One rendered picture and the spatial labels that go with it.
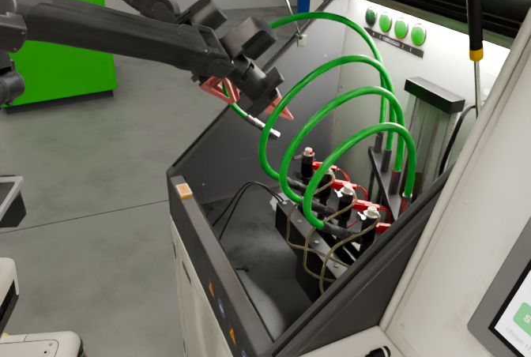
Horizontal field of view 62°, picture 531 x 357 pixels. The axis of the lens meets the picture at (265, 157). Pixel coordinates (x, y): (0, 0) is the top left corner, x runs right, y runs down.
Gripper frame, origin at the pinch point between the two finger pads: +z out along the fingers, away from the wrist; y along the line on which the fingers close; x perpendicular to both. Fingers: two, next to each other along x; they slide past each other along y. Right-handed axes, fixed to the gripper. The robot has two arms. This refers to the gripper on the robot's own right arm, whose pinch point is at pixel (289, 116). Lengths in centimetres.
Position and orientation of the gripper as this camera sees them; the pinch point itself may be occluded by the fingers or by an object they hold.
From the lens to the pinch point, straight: 95.1
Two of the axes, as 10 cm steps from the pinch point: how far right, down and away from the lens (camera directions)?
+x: -1.7, -5.1, 8.5
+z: 6.8, 5.6, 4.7
